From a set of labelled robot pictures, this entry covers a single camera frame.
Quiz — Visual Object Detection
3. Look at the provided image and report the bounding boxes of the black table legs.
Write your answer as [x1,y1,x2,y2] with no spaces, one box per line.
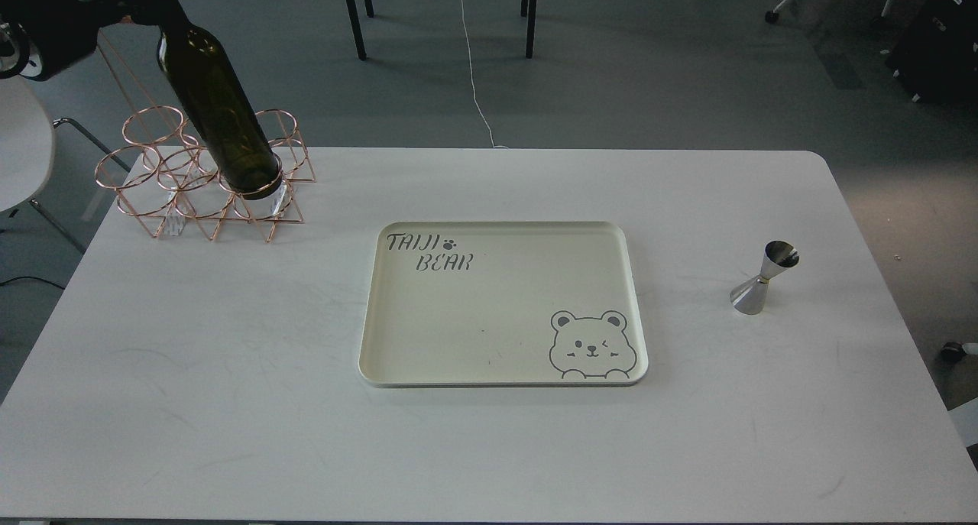
[342,0,539,63]

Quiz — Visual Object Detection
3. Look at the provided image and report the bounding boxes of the black cart with wheels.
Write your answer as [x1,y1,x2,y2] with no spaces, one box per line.
[885,0,977,102]

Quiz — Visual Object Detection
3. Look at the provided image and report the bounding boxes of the cream tray with bear print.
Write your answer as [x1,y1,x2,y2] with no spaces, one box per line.
[358,222,649,388]

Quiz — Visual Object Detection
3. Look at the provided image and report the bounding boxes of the white floor cable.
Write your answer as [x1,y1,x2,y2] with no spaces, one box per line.
[447,0,510,150]

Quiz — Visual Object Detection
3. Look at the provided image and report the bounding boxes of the dark green wine bottle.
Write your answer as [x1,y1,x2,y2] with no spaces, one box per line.
[134,0,282,200]

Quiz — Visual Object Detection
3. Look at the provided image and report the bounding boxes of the silver steel jigger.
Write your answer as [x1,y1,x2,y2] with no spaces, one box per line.
[729,241,799,315]

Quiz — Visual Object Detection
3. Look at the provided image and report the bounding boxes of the copper wire wine rack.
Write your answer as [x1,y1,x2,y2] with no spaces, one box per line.
[94,28,316,243]

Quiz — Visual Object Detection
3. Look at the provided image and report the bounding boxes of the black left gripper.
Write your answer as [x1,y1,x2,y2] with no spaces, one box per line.
[1,0,154,80]

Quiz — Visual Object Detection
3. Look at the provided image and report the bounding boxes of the white chair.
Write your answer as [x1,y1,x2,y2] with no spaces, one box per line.
[1,78,111,254]

